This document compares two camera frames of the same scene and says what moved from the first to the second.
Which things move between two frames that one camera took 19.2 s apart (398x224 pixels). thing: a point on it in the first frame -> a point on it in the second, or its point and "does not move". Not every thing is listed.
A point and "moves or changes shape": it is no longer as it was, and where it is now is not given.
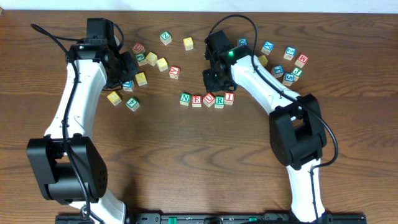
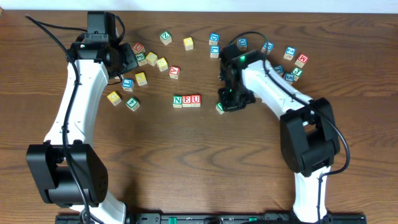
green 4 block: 132,104 does not move
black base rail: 215,218 does not move
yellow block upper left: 151,58 does not move
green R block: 219,102 moves or changes shape
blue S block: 288,79 does not move
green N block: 185,98 -> 177,101
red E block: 196,101 -> 186,101
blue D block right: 242,42 does not move
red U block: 209,99 -> 196,100
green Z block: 166,37 does not move
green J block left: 140,56 does not move
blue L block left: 128,86 does not move
